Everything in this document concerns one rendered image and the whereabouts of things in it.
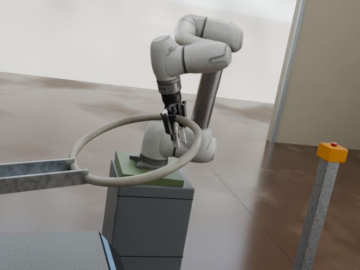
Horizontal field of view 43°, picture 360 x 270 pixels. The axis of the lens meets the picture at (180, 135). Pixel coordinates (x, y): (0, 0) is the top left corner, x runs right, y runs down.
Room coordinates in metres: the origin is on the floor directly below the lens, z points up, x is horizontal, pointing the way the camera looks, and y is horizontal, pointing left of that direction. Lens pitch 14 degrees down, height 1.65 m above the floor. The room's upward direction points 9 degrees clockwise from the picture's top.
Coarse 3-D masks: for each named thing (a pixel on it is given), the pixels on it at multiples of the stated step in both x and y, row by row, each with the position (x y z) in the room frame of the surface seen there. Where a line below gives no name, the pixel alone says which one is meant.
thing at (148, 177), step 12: (120, 120) 1.76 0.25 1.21; (132, 120) 1.77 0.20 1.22; (144, 120) 1.77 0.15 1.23; (156, 120) 1.77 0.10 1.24; (180, 120) 1.70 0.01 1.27; (96, 132) 1.69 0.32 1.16; (84, 144) 1.63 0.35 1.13; (72, 156) 1.51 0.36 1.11; (192, 156) 1.43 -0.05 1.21; (72, 168) 1.43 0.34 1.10; (168, 168) 1.36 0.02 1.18; (84, 180) 1.37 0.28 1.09; (96, 180) 1.35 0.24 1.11; (108, 180) 1.33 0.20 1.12; (120, 180) 1.33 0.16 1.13; (132, 180) 1.32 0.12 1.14; (144, 180) 1.33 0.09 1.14
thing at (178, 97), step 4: (180, 92) 1.70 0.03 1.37; (164, 96) 1.68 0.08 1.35; (168, 96) 1.67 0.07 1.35; (172, 96) 1.68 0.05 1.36; (176, 96) 1.68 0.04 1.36; (180, 96) 1.70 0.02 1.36; (164, 100) 1.69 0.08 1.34; (168, 100) 1.68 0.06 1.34; (172, 100) 1.68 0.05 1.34; (176, 100) 1.68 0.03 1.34; (180, 100) 1.70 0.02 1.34; (164, 104) 1.69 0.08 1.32; (168, 104) 1.69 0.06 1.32; (172, 104) 1.70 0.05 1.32; (176, 104) 1.72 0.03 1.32; (180, 104) 1.74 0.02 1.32; (164, 108) 1.69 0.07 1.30; (168, 108) 1.69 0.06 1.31; (176, 108) 1.72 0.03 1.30; (168, 112) 1.71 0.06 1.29; (176, 112) 1.72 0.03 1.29
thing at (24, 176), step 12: (0, 168) 1.32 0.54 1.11; (12, 168) 1.34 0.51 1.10; (24, 168) 1.36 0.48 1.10; (36, 168) 1.39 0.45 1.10; (48, 168) 1.41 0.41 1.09; (60, 168) 1.44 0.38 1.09; (0, 180) 1.21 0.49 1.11; (12, 180) 1.23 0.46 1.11; (24, 180) 1.26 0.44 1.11; (36, 180) 1.28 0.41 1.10; (48, 180) 1.30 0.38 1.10; (60, 180) 1.33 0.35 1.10; (72, 180) 1.35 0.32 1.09; (0, 192) 1.21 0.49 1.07; (12, 192) 1.24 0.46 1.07
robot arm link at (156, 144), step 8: (152, 128) 2.29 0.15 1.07; (160, 128) 2.28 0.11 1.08; (176, 128) 2.34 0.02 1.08; (144, 136) 2.32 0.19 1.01; (152, 136) 2.28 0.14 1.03; (160, 136) 2.27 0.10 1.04; (168, 136) 2.27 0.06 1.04; (144, 144) 2.30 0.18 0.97; (152, 144) 2.27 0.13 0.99; (160, 144) 2.27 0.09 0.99; (168, 144) 2.27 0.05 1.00; (144, 152) 2.30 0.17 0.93; (152, 152) 2.27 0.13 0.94; (160, 152) 2.27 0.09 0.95; (168, 152) 2.27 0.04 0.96
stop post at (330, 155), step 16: (320, 144) 2.55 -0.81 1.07; (320, 160) 2.54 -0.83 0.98; (336, 160) 2.47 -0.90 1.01; (320, 176) 2.51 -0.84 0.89; (320, 192) 2.48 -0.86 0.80; (320, 208) 2.49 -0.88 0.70; (304, 224) 2.54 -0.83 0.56; (320, 224) 2.50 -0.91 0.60; (304, 240) 2.51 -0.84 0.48; (304, 256) 2.48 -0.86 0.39
